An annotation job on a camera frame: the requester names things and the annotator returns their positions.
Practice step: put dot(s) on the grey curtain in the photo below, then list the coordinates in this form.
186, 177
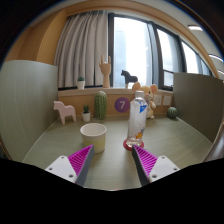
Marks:
84, 39

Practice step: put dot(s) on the right green desk partition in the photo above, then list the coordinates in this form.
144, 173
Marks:
199, 100

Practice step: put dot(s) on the clear plastic water bottle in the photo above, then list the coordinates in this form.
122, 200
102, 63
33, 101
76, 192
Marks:
137, 120

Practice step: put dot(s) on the pink wooden horse figure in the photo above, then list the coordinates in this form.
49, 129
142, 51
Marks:
65, 111

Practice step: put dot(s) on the beige plush hamster toy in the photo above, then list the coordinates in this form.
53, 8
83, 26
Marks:
149, 92

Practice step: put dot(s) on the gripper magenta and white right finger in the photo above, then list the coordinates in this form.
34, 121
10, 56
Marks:
151, 168

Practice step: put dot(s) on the potted plant on window sill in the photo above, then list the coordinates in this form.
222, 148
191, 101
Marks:
80, 83

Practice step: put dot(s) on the tall green cactus ornament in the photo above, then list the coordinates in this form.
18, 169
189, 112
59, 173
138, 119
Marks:
100, 105

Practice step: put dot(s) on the green desk partition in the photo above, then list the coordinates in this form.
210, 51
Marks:
28, 90
199, 100

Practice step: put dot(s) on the small round green cactus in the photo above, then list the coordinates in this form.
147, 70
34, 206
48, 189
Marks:
172, 113

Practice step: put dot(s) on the black horse figure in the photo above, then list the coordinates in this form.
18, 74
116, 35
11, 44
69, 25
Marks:
128, 78

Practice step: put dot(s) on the small potted plant white pot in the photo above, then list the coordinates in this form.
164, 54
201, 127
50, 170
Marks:
86, 113

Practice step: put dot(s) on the purple round number seven sign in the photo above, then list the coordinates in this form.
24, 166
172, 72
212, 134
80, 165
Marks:
122, 104

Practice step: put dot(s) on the pale yellow paper cup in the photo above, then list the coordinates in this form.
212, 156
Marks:
94, 134

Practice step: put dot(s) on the left green desk partition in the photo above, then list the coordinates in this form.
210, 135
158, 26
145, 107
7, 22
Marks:
28, 90

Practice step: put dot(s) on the white wall socket plate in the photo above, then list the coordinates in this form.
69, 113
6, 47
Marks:
158, 100
167, 100

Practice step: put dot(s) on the wooden hand model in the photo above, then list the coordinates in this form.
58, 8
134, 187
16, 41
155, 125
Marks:
105, 68

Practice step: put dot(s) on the red round coaster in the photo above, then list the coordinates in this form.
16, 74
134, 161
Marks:
126, 145

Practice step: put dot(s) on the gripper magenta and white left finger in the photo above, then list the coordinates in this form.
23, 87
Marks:
73, 168

